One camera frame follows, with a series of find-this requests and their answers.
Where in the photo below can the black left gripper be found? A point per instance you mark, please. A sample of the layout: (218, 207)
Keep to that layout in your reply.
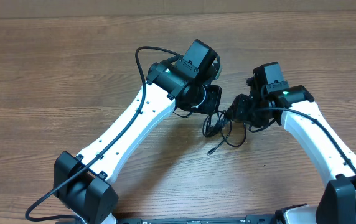
(212, 104)

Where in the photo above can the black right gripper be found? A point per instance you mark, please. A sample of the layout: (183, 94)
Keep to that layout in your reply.
(240, 109)

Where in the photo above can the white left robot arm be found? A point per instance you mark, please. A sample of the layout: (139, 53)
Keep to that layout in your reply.
(83, 183)

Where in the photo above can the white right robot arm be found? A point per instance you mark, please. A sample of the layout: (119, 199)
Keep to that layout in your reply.
(272, 100)

